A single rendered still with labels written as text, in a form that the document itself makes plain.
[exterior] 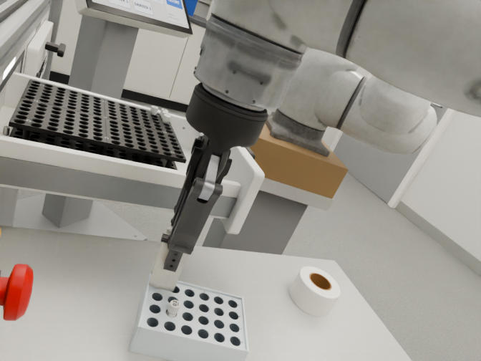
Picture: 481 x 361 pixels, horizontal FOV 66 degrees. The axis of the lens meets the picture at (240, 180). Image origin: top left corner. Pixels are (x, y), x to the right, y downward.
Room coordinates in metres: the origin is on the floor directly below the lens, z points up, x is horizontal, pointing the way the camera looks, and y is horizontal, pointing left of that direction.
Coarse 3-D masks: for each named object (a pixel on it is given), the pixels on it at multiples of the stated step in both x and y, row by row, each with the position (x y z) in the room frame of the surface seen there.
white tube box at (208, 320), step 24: (192, 288) 0.38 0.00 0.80; (144, 312) 0.31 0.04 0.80; (192, 312) 0.34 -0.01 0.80; (216, 312) 0.36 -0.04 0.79; (240, 312) 0.37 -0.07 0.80; (144, 336) 0.29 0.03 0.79; (168, 336) 0.29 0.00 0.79; (192, 336) 0.30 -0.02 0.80; (216, 336) 0.33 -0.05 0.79; (240, 336) 0.33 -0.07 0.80; (192, 360) 0.30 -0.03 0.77; (216, 360) 0.31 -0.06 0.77; (240, 360) 0.31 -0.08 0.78
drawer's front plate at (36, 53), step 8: (48, 24) 0.82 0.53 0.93; (40, 32) 0.73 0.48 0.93; (48, 32) 0.76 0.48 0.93; (32, 40) 0.65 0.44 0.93; (40, 40) 0.67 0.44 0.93; (48, 40) 0.79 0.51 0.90; (32, 48) 0.61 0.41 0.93; (40, 48) 0.64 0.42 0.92; (32, 56) 0.61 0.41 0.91; (40, 56) 0.66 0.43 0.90; (24, 64) 0.61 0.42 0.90; (32, 64) 0.61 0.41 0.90; (40, 64) 0.70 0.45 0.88; (24, 72) 0.61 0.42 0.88; (32, 72) 0.61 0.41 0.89
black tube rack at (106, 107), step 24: (24, 96) 0.47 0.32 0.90; (48, 96) 0.51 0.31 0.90; (72, 96) 0.55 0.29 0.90; (24, 120) 0.41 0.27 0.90; (48, 120) 0.43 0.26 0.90; (72, 120) 0.47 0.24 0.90; (96, 120) 0.50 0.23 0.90; (120, 120) 0.53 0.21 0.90; (144, 120) 0.58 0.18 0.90; (48, 144) 0.43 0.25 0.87; (72, 144) 0.46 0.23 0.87; (96, 144) 0.44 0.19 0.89; (120, 144) 0.45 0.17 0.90; (144, 144) 0.49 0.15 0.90; (168, 144) 0.52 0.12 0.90
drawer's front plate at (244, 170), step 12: (240, 156) 0.54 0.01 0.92; (240, 168) 0.53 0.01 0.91; (252, 168) 0.50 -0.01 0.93; (240, 180) 0.51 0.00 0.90; (252, 180) 0.49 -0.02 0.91; (240, 192) 0.50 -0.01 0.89; (252, 192) 0.49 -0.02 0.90; (240, 204) 0.49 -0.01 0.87; (240, 216) 0.49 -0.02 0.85; (228, 228) 0.49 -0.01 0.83; (240, 228) 0.50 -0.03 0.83
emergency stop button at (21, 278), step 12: (24, 264) 0.21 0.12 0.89; (0, 276) 0.20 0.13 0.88; (12, 276) 0.19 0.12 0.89; (24, 276) 0.20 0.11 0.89; (0, 288) 0.19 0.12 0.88; (12, 288) 0.19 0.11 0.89; (24, 288) 0.19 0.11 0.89; (0, 300) 0.19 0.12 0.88; (12, 300) 0.18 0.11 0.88; (24, 300) 0.19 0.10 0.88; (12, 312) 0.18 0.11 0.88; (24, 312) 0.19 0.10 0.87
